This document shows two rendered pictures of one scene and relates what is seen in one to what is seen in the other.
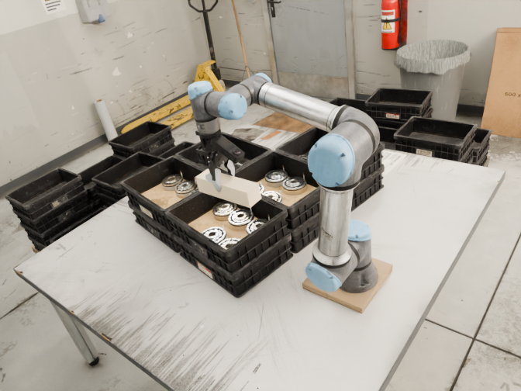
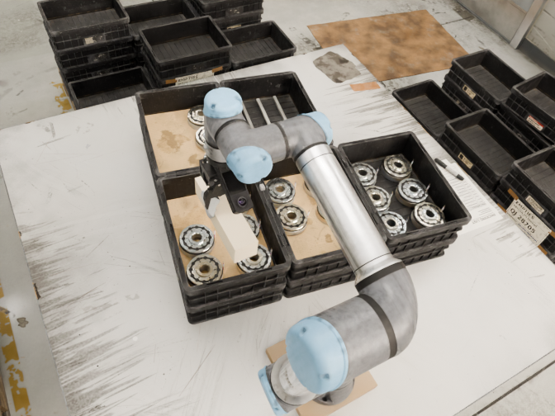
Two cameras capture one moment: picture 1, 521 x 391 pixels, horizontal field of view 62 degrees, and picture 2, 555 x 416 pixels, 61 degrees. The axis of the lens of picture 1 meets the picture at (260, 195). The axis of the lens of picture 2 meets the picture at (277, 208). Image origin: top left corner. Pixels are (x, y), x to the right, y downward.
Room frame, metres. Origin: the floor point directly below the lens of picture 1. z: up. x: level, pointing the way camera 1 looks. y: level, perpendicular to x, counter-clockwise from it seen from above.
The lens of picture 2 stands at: (0.64, -0.13, 2.05)
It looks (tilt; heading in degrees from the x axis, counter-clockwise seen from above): 53 degrees down; 9
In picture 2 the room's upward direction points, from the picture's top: 10 degrees clockwise
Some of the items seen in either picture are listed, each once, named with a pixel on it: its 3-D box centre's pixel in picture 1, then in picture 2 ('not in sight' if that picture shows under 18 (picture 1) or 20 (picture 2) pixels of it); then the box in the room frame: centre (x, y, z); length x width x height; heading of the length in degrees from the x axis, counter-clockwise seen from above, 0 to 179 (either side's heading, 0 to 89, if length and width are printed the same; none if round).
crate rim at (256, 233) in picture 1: (224, 213); (220, 221); (1.37, 0.15, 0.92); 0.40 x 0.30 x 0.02; 36
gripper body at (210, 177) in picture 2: (212, 147); (220, 167); (1.31, 0.13, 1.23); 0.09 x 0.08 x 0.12; 46
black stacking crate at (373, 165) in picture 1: (329, 158); (396, 191); (1.73, -0.34, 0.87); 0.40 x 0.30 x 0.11; 36
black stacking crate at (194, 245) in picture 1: (227, 224); (220, 231); (1.37, 0.15, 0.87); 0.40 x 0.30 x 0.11; 36
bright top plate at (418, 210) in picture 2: not in sight; (429, 215); (1.68, -0.46, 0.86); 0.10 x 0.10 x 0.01
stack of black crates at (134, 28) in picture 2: (108, 190); (162, 41); (2.86, 1.10, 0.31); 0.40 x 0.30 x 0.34; 136
